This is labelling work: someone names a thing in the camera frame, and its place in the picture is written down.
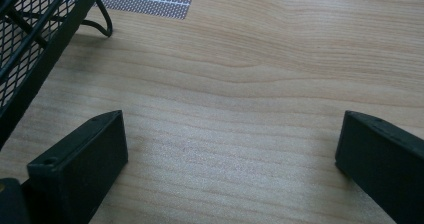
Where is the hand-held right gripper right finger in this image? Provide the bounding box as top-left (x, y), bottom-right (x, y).
top-left (334, 110), bottom-right (424, 224)

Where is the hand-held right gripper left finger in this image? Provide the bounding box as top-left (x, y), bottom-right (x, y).
top-left (21, 109), bottom-right (129, 224)

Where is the black wire mesh basket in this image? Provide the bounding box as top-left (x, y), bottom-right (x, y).
top-left (0, 0), bottom-right (114, 150)

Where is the grey striped woven placemat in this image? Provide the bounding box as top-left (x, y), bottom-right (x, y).
top-left (96, 0), bottom-right (198, 20)

